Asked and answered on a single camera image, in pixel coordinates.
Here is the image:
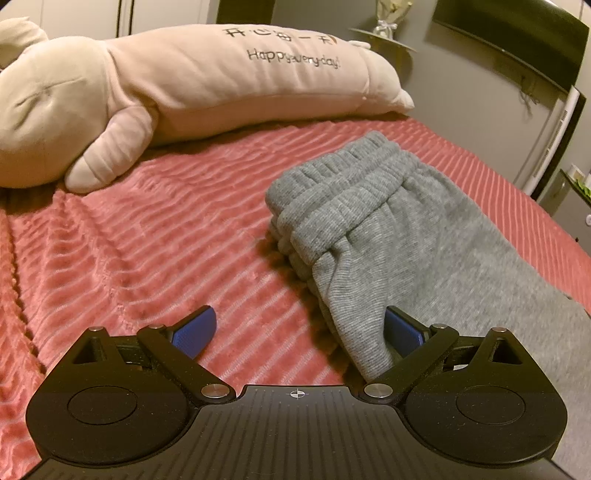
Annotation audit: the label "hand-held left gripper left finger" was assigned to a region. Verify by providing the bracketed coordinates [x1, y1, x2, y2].
[69, 305, 234, 407]

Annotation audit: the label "black television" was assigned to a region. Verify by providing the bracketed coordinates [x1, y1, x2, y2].
[433, 0, 585, 97]

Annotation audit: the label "yellow side table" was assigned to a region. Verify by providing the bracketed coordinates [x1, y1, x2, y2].
[348, 27, 419, 77]

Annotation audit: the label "grey pants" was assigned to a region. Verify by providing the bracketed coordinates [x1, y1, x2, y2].
[265, 130, 591, 478]

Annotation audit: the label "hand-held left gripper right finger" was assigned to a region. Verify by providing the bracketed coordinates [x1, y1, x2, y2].
[364, 305, 528, 407]

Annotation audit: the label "red ribbed blanket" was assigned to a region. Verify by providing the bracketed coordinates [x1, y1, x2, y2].
[0, 113, 591, 476]

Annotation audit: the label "pink plush pillow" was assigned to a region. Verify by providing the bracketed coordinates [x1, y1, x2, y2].
[0, 17, 415, 193]

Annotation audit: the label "small grey cabinet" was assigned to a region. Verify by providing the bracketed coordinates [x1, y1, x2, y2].
[538, 165, 591, 259]

